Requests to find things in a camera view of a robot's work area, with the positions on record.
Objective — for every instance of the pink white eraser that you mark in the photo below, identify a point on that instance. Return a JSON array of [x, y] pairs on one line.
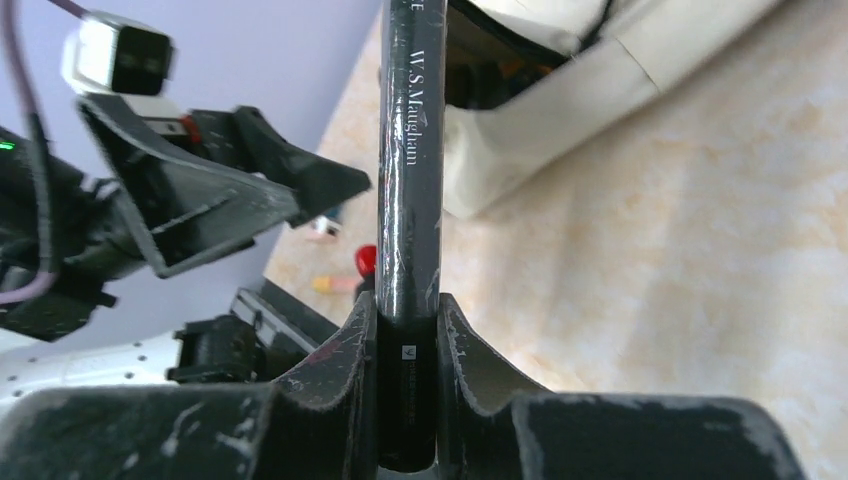
[[324, 229]]

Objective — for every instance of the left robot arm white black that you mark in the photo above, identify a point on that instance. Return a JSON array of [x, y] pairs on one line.
[[96, 247]]

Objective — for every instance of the red black stamp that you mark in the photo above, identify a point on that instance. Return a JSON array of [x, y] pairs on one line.
[[365, 259]]

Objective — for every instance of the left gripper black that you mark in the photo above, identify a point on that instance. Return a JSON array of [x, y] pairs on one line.
[[188, 200]]

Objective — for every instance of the black notebook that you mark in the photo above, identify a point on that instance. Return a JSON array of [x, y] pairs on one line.
[[409, 234]]

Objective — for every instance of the beige canvas student bag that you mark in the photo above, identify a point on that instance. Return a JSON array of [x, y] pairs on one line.
[[644, 50]]

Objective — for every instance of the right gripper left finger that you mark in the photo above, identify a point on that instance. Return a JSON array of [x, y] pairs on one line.
[[314, 422]]

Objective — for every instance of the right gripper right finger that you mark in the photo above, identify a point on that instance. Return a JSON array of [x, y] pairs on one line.
[[497, 423]]

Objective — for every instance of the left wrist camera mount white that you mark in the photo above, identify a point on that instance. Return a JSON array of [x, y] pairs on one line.
[[111, 54]]

